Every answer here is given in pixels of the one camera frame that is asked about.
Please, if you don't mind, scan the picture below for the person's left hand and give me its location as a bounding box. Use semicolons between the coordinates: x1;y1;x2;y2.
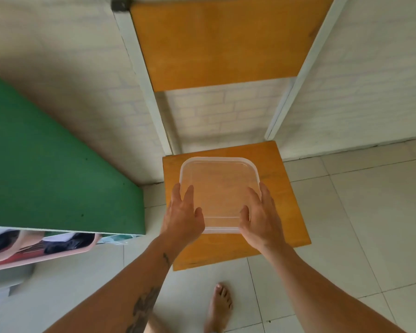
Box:
160;183;206;249

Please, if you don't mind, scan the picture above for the person's right hand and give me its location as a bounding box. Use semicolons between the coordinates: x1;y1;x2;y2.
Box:
238;182;287;253

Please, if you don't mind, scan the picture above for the clear plastic food container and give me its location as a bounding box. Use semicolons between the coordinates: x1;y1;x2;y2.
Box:
179;157;263;235

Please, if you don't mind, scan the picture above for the person's right forearm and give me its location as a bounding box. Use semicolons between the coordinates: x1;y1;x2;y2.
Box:
260;242;408;333

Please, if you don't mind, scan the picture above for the person's left forearm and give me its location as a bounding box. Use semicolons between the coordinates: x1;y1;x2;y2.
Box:
43;235;185;333

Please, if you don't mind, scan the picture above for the person's bare foot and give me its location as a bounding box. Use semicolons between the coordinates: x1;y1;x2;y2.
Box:
203;283;234;333

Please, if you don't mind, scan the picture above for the dark clothing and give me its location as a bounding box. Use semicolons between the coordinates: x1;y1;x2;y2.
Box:
43;233;96;256

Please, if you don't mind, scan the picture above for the green table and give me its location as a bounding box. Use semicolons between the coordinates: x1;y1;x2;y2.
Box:
0;71;146;236

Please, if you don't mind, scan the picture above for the pink plastic basket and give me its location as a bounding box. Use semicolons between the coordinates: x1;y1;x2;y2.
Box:
0;230;102;272

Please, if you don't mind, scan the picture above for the orange wooden chair white frame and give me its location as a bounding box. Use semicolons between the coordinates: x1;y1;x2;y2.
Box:
111;0;349;272

